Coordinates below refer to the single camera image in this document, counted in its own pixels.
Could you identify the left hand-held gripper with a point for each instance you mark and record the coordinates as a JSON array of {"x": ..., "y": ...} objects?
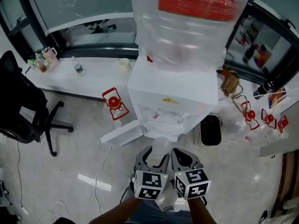
[{"x": 149, "y": 183}]

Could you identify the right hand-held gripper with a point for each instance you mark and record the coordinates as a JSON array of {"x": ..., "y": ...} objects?
[{"x": 191, "y": 183}]

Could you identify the translucent plastic cup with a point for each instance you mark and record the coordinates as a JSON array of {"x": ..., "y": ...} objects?
[{"x": 160, "y": 148}]

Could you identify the white water dispenser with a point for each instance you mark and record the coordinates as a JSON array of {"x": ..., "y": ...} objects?
[{"x": 168, "y": 85}]

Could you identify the person's right forearm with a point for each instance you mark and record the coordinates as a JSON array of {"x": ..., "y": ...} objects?
[{"x": 201, "y": 212}]

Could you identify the person's left forearm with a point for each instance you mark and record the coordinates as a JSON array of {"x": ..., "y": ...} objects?
[{"x": 116, "y": 212}]

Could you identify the beige trash bin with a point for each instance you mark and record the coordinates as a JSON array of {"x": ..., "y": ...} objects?
[{"x": 210, "y": 132}]

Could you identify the person's white shoe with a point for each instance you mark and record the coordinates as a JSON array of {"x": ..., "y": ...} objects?
[{"x": 168, "y": 199}]

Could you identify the person's blue trousers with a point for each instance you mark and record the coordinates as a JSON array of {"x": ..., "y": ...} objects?
[{"x": 151, "y": 212}]

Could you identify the brown paper bag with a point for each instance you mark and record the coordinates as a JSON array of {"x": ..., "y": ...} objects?
[{"x": 230, "y": 80}]

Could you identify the white window ledge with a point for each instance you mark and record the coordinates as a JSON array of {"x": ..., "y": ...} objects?
[{"x": 98, "y": 78}]

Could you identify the black tumbler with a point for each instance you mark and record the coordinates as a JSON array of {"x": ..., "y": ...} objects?
[{"x": 262, "y": 90}]

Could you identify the colourful printed booklet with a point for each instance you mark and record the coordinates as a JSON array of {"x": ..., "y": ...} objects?
[{"x": 278, "y": 98}]

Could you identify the small clear water bottle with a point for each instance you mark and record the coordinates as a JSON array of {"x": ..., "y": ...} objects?
[{"x": 79, "y": 67}]

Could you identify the large clear water bottle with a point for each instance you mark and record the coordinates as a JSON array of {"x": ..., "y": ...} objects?
[{"x": 182, "y": 31}]

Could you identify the black mesh office chair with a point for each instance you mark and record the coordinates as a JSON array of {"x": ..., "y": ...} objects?
[{"x": 21, "y": 106}]

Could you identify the small brown liquid bottle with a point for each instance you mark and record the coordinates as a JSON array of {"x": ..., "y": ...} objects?
[{"x": 42, "y": 67}]

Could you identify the small green bottle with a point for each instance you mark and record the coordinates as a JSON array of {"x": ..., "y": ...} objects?
[{"x": 33, "y": 64}]

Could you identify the black framed window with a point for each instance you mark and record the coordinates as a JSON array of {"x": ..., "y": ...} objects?
[{"x": 81, "y": 8}]

